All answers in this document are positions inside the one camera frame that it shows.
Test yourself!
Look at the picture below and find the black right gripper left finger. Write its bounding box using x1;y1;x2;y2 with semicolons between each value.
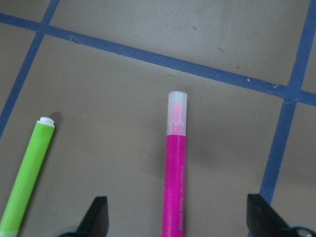
75;196;109;237

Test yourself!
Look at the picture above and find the green marker pen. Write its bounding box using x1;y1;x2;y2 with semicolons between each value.
0;117;55;237

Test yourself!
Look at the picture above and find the pink marker pen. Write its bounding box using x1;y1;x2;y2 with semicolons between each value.
161;91;187;237

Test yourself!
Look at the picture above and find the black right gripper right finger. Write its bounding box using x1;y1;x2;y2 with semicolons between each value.
247;194;294;237

